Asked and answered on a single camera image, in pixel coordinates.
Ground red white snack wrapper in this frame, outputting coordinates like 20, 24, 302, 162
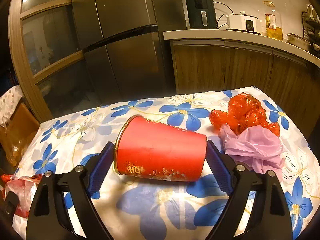
1, 174, 42, 218

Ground black air fryer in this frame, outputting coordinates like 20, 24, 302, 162
185, 0, 217, 29

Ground purple plastic bag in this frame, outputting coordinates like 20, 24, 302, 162
220, 124, 285, 179

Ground stainless steel bowl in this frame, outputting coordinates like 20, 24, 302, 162
287, 33, 310, 51

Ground brown chair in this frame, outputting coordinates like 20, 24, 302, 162
0, 85, 41, 168

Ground cooking oil bottle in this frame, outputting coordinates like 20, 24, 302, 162
264, 1, 283, 41

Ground red paper cup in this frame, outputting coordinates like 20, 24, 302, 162
114, 115, 207, 181

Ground blue floral tablecloth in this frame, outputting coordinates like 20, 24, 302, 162
15, 86, 319, 239

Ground black dish rack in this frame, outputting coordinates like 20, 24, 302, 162
301, 4, 320, 58

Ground red plastic bag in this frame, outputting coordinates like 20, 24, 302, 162
209, 93, 280, 137

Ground wooden glass door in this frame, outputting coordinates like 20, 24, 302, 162
8, 0, 84, 122

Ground stainless steel refrigerator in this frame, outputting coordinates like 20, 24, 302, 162
72, 0, 186, 103

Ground wooden lower cabinets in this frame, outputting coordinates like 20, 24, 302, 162
171, 40, 319, 139

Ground white rice cooker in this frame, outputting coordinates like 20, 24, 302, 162
226, 11, 261, 35

